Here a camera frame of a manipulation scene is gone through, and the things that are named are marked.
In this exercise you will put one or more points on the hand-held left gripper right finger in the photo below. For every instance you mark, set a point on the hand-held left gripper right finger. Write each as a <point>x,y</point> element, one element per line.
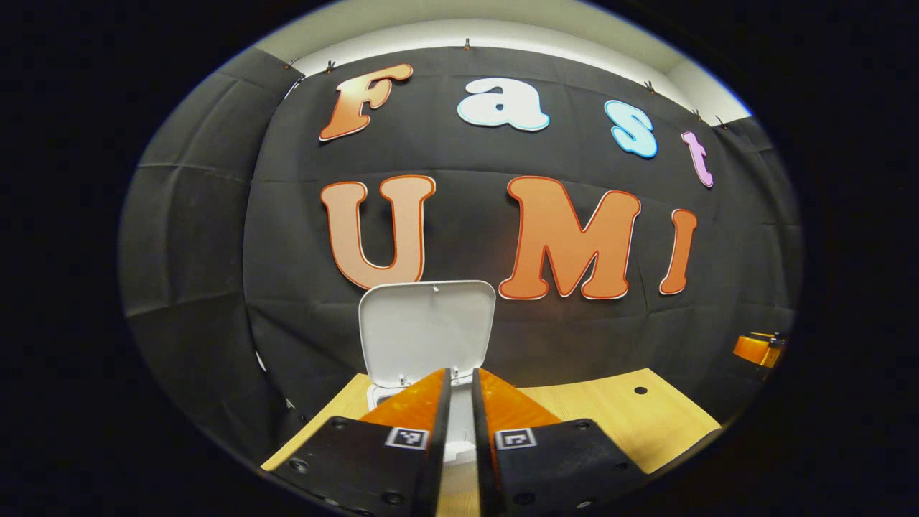
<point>482,445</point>

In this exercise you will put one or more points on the wooden desktop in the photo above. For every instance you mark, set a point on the wooden desktop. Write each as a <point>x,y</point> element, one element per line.
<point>624,416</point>

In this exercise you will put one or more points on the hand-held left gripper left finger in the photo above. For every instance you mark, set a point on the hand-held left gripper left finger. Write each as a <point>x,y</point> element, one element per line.
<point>439,445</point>

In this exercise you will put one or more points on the black backdrop cloth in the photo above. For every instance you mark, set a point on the black backdrop cloth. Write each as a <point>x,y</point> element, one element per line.
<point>467,154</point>

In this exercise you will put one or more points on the white desktop garbage bin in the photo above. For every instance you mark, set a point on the white desktop garbage bin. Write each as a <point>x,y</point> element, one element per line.
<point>427,330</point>

